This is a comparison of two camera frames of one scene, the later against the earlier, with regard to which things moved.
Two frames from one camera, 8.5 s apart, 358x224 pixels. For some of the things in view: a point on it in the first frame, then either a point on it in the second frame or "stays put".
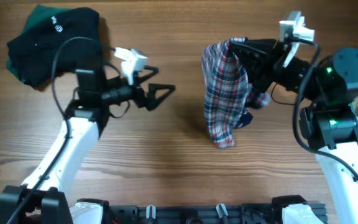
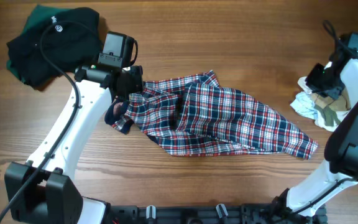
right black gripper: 261,49 to 312,83
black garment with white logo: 68,40 stays put
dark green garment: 40,15 stays put
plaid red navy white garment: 228,96 to 195,115
